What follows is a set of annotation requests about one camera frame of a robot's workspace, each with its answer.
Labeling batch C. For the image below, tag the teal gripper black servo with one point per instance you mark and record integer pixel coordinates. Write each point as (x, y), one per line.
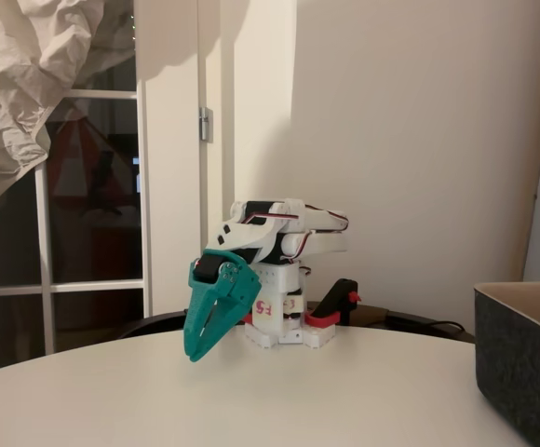
(242, 285)

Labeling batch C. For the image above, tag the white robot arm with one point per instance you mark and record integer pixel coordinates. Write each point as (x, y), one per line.
(316, 242)

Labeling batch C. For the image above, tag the dark grey felt basket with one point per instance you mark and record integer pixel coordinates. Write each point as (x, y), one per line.
(517, 363)

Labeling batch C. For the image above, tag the black clamp red trigger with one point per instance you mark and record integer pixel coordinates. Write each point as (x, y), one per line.
(333, 298)

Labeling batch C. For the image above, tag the white glazed door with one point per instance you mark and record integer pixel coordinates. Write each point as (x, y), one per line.
(143, 209)

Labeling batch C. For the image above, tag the dark brown chair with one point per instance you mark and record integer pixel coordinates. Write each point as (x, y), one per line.
(391, 316)

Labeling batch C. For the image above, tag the metal door hinge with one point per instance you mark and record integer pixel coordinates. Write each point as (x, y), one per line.
(205, 123)

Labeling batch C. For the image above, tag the beige curtain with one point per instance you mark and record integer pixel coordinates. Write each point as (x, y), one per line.
(9, 70)

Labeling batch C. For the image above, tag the white studded base plate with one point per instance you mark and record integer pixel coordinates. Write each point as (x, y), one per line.
(260, 337)

